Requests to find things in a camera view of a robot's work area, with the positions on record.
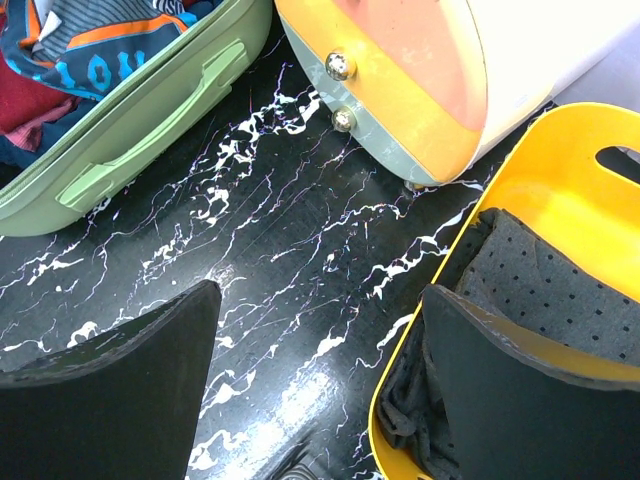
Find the grey dotted cloth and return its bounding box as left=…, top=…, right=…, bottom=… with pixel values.
left=375, top=209, right=639, bottom=479

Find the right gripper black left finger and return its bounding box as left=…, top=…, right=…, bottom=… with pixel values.
left=1, top=280, right=222, bottom=479

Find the red garment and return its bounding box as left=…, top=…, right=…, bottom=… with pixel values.
left=1, top=59, right=84, bottom=157

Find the white cylindrical drawer cabinet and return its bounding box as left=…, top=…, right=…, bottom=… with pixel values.
left=276, top=1, right=639, bottom=186

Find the green hard-shell suitcase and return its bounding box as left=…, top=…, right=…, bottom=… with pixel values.
left=1, top=1, right=273, bottom=237

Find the orange plastic basket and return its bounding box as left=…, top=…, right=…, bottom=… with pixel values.
left=369, top=103, right=639, bottom=479

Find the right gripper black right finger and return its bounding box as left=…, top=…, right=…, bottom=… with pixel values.
left=422, top=285, right=639, bottom=479

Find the blue orange patterned garment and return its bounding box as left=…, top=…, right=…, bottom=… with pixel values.
left=1, top=0, right=221, bottom=100

